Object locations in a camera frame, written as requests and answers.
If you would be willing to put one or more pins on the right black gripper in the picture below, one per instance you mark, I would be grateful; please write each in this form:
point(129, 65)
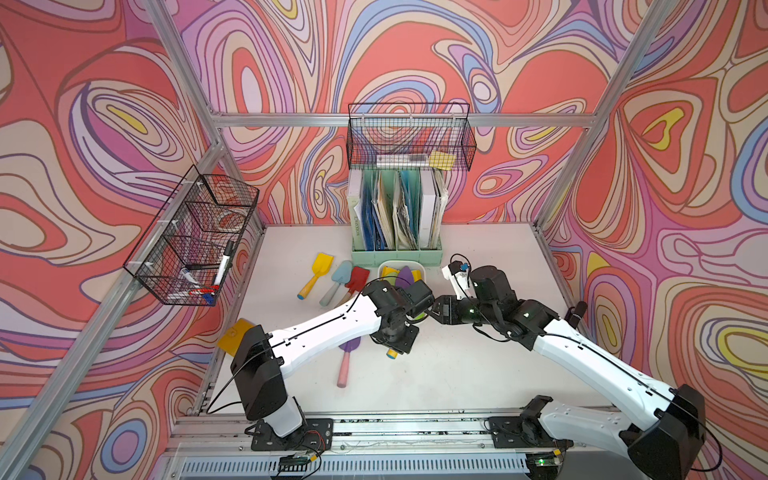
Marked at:
point(447, 313)

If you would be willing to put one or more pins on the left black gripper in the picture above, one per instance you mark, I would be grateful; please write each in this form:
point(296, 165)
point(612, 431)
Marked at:
point(406, 345)

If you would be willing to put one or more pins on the purple trowel pink handle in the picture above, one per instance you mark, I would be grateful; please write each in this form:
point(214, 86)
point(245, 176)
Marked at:
point(347, 348)
point(405, 278)

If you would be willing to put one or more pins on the green scoop yellow handle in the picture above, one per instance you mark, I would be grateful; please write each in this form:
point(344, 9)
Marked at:
point(391, 353)

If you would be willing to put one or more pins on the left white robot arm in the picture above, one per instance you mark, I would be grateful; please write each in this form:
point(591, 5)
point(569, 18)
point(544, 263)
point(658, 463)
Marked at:
point(264, 360)

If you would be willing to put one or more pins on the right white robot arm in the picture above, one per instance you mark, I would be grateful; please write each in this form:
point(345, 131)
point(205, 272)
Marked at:
point(661, 429)

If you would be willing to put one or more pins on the white storage tray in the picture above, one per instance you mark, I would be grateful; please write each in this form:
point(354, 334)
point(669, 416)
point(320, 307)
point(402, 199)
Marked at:
point(398, 264)

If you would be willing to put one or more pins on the yellow plastic shovel blue cap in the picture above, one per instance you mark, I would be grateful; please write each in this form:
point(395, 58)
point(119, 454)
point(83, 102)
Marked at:
point(320, 267)

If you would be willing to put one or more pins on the mint green file crate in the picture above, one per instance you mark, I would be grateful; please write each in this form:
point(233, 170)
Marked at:
point(396, 215)

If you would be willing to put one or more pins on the black handheld device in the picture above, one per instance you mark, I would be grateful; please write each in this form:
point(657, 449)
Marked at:
point(575, 314)

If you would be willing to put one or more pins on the yellow sponge in basket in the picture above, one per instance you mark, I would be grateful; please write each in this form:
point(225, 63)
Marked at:
point(442, 160)

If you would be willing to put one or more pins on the black white marker pen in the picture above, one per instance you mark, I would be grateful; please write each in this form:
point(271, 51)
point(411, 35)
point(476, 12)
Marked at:
point(224, 263)

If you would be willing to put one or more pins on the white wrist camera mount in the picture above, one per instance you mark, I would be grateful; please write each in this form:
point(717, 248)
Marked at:
point(457, 273)

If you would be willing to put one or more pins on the red shovel wooden handle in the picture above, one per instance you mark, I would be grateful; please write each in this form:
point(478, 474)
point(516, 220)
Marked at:
point(358, 279)

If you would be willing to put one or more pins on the light blue trowel white handle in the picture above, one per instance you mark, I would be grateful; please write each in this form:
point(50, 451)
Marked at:
point(340, 277)

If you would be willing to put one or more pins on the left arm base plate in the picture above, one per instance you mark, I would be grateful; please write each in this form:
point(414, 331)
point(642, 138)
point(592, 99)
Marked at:
point(315, 434)

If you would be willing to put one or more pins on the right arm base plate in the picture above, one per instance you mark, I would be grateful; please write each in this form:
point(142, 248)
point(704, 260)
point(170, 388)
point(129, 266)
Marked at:
point(522, 429)

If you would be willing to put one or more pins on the black wire basket back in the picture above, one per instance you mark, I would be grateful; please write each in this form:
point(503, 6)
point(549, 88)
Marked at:
point(401, 135)

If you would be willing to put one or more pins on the black wire basket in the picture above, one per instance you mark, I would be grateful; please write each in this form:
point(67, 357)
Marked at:
point(401, 135)
point(178, 264)

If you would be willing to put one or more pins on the black wire basket left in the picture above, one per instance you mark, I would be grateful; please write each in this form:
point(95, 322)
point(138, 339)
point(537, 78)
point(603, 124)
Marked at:
point(178, 264)

